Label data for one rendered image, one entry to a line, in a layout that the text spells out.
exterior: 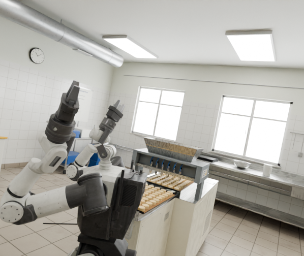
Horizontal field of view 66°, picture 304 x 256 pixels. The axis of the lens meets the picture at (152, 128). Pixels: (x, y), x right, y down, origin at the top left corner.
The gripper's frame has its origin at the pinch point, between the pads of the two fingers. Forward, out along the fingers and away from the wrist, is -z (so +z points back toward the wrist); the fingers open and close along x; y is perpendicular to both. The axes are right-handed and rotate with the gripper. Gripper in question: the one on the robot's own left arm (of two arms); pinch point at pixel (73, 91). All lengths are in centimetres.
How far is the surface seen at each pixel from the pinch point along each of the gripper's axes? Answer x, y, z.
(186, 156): 82, 126, 52
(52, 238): 114, 49, 210
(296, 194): 122, 407, 87
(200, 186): 63, 143, 70
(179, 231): 47, 135, 111
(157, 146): 104, 106, 60
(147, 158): 107, 104, 79
